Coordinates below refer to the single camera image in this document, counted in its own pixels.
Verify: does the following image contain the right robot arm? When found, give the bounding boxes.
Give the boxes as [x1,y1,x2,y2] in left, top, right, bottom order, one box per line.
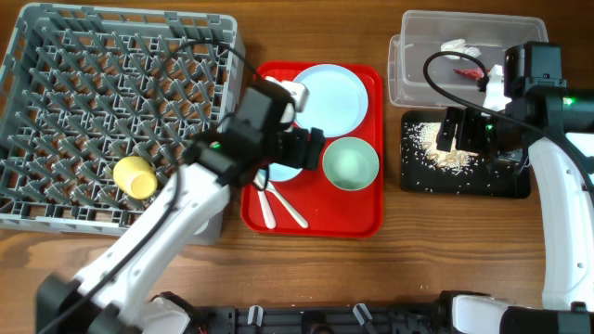
[426,42,593,333]

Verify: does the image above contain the green bowl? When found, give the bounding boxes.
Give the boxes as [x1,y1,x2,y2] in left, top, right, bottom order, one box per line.
[322,137,380,191]

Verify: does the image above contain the white napkin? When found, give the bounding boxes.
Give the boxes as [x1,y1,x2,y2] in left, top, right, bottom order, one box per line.
[440,39,482,58]

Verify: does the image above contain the light blue bowl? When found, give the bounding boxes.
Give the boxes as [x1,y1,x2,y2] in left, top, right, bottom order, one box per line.
[268,163,302,182]

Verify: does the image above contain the yellow plastic cup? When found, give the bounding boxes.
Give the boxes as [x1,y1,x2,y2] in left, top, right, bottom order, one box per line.
[112,156,158,199]

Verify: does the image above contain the black waste tray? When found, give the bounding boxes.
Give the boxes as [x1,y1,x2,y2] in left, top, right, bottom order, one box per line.
[400,110,531,199]

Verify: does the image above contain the white plastic fork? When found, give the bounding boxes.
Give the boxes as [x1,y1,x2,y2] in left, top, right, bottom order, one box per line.
[254,180,277,230]

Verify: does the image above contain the red serving tray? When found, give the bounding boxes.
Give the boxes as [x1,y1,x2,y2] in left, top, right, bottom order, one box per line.
[241,61,384,238]

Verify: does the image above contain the clear plastic bin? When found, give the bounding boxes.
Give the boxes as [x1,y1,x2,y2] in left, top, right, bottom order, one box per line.
[387,10,549,109]

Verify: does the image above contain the light blue plate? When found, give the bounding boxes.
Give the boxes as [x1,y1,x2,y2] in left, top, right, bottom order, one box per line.
[293,64,368,137]

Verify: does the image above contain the grey dishwasher rack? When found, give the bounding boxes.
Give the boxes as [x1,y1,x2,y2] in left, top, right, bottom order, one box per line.
[1,3,245,236]

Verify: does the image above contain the rice and food scraps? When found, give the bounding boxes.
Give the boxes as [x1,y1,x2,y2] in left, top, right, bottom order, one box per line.
[402,121,497,193]

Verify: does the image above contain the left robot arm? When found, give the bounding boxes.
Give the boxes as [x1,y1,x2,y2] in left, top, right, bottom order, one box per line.
[35,80,324,333]

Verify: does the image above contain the white plastic spoon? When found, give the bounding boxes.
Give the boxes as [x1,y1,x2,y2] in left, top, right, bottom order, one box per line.
[256,171,309,228]

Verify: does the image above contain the red snack wrapper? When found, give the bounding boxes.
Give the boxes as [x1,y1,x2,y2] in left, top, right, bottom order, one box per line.
[453,68,489,81]

